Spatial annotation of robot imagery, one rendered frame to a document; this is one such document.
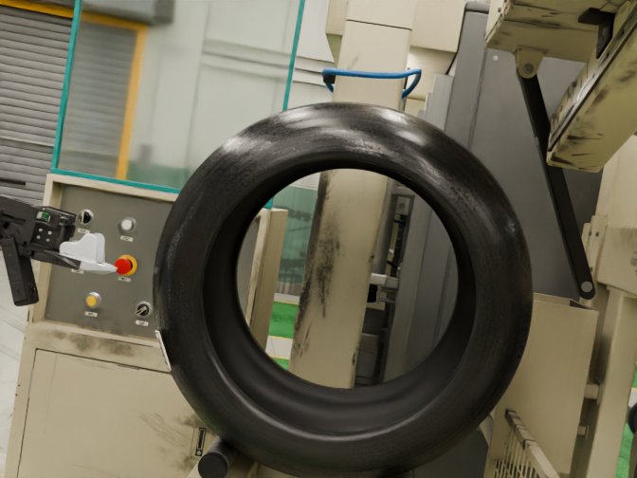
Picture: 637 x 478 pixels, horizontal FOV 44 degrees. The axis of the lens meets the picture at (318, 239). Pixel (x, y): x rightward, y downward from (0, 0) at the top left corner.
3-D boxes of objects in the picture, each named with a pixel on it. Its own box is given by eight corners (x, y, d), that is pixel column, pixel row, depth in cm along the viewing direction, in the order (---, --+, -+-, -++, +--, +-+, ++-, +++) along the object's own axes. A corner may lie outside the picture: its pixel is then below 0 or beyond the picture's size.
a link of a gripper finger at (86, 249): (117, 243, 125) (62, 226, 126) (107, 279, 125) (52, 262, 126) (123, 242, 128) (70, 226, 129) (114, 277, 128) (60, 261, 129)
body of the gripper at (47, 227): (63, 215, 125) (-8, 194, 125) (49, 268, 125) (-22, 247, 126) (81, 215, 132) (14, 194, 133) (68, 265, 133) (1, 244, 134)
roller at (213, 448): (237, 398, 151) (260, 395, 151) (241, 421, 151) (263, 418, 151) (194, 455, 117) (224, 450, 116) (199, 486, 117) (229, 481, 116)
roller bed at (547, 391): (474, 429, 163) (500, 286, 161) (546, 442, 162) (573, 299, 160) (487, 459, 143) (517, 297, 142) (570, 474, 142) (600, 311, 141)
